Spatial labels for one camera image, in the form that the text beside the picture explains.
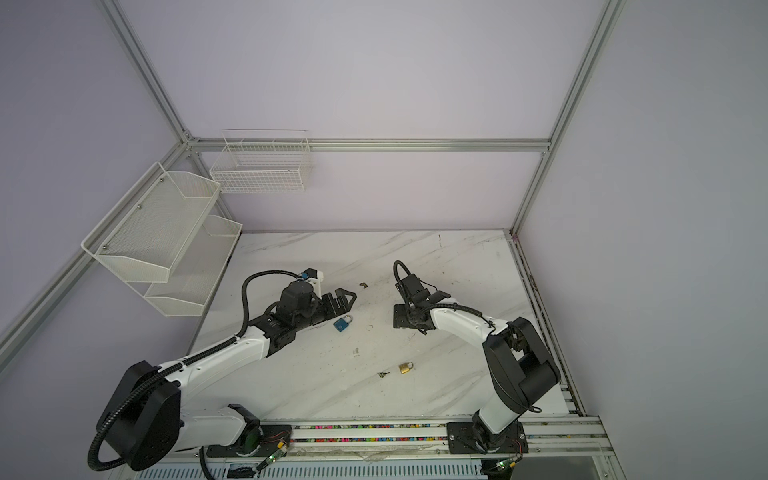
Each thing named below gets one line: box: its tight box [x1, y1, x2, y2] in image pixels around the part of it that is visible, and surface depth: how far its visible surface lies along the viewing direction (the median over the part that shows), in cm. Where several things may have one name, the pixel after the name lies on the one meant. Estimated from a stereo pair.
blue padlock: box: [333, 314, 353, 333], surface depth 95 cm
